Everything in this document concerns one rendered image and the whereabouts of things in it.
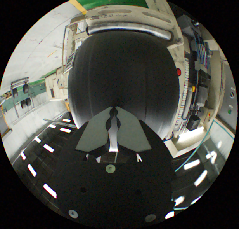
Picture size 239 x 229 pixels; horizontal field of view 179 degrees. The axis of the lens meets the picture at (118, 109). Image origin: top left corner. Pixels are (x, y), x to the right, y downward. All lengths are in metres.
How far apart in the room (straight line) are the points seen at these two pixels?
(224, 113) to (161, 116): 0.54
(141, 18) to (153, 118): 0.35
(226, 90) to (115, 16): 0.67
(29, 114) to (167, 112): 11.42
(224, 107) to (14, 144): 12.27
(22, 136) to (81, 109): 11.46
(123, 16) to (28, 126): 11.55
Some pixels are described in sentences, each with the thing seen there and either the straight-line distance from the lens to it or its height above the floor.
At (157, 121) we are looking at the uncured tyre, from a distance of 0.17.
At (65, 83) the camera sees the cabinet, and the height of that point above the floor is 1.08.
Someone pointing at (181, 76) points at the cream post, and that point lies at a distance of 0.49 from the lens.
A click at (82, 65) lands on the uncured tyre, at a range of 0.16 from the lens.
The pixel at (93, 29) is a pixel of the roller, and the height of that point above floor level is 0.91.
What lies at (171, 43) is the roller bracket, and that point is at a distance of 0.41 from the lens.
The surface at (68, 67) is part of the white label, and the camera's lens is 0.19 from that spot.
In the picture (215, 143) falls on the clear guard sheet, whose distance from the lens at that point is 0.67.
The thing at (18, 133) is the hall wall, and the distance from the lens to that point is 11.39.
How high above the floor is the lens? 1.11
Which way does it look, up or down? 24 degrees up
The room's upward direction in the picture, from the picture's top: 178 degrees clockwise
